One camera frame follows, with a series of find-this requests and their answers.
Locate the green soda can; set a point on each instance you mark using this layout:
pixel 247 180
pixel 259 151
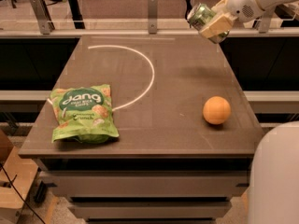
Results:
pixel 199 16

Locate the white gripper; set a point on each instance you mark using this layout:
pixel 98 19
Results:
pixel 242 4

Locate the cardboard box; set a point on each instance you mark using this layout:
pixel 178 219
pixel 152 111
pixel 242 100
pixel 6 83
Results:
pixel 16 179

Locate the grey drawer cabinet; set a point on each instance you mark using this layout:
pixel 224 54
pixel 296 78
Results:
pixel 148 189

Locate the horizontal metal rail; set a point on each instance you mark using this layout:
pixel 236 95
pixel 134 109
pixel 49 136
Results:
pixel 281 32

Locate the left metal bracket post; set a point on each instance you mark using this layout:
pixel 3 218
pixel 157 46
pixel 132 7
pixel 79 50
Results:
pixel 42 16

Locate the middle metal bracket post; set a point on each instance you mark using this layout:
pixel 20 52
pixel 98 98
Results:
pixel 152 16

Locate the orange ball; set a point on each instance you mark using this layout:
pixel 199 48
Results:
pixel 216 110

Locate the right metal bracket post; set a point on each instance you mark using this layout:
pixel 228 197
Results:
pixel 265 20

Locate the green rice chips bag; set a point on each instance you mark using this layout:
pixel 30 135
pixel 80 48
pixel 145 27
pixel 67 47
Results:
pixel 83 114

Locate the metal bracket post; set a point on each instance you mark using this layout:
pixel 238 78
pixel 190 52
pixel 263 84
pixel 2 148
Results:
pixel 42 16
pixel 265 20
pixel 152 16

